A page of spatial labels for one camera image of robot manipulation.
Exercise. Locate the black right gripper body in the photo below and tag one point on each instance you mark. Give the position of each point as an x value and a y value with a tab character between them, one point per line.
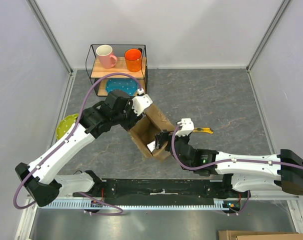
165	136

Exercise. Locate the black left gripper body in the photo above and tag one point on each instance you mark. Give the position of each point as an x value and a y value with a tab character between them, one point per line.
129	118

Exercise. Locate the brown cardboard express box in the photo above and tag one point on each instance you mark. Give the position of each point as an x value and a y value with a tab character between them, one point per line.
145	130

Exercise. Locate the yellow utility knife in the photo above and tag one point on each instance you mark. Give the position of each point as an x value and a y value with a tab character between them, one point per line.
203	130

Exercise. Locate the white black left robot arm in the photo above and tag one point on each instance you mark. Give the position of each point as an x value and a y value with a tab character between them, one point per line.
40	178

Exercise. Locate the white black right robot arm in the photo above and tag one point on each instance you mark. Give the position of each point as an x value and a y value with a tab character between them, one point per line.
283	171

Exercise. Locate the blue dotted plate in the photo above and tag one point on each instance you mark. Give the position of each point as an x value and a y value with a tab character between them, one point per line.
126	85

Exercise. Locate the orange ceramic mug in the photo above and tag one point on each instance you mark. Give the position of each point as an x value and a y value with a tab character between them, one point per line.
133	59

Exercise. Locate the green dotted plate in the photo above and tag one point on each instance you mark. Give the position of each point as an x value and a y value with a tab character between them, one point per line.
64	125

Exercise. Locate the pink ceramic mug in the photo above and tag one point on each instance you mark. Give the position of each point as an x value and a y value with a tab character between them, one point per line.
106	56

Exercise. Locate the cardboard sheet in corner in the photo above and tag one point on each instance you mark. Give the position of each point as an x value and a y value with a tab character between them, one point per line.
258	235

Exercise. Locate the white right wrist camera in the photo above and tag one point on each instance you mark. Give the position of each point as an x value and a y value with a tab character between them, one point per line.
185	127

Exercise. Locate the black wire wooden shelf rack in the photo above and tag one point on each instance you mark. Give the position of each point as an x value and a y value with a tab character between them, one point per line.
96	71

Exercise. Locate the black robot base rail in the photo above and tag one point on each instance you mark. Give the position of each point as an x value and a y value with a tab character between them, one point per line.
164	192

